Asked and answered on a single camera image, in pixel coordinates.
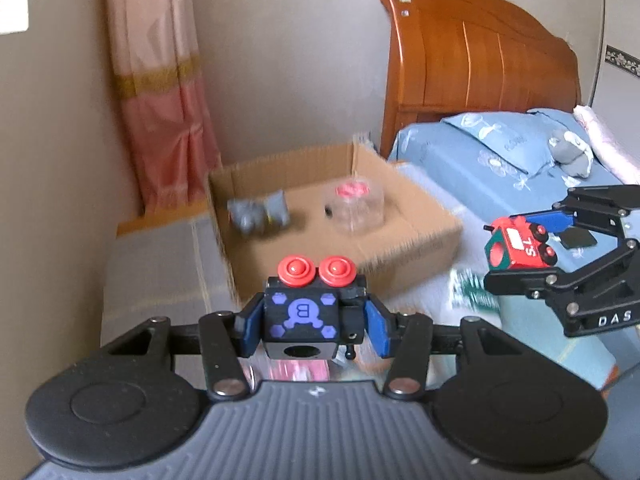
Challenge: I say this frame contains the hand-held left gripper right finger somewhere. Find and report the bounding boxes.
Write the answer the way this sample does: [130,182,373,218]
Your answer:
[365,299,507,402]

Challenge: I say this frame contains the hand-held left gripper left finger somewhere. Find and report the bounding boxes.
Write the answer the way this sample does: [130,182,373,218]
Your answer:
[102,302,264,402]

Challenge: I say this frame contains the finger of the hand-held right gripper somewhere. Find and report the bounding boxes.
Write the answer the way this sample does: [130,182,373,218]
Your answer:
[525,185,640,234]
[484,239,640,307]

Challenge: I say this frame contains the red toy car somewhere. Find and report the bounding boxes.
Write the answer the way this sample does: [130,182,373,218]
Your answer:
[484,215,560,272]

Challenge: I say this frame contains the black toy block red wheels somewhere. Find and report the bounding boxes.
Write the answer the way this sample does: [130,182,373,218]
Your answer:
[262,256,371,361]

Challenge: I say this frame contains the cardboard box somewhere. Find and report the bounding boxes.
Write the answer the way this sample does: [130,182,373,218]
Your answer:
[207,141,463,307]

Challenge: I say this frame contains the grey plush toy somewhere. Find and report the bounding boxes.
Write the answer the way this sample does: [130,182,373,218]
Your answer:
[549,129,596,179]

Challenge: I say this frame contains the pink packet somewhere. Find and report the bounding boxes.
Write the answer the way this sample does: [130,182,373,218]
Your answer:
[267,360,332,384]

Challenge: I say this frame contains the green and white packet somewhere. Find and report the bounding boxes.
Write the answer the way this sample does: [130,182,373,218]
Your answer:
[449,267,502,312]

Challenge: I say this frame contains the pink cloth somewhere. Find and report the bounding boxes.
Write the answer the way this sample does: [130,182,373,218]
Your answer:
[572,105,640,187]

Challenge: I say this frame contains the blue floral pillow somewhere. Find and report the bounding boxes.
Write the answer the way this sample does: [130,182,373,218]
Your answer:
[440,108,601,179]

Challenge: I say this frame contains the grey elephant figurine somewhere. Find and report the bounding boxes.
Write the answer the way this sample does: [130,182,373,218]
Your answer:
[227,191,292,236]

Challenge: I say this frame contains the clear container with red label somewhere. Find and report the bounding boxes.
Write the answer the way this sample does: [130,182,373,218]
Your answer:
[322,180,386,234]

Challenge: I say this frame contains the blue floral bedsheet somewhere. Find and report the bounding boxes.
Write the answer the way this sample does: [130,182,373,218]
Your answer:
[387,120,640,392]

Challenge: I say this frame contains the wooden bed headboard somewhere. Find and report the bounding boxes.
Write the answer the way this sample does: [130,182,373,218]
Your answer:
[377,0,583,157]

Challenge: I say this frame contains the pink curtain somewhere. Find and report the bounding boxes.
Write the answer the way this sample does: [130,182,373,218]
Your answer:
[102,0,224,217]

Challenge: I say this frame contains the patterned wall border strip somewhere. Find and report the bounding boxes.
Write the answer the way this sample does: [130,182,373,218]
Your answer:
[604,45,640,79]

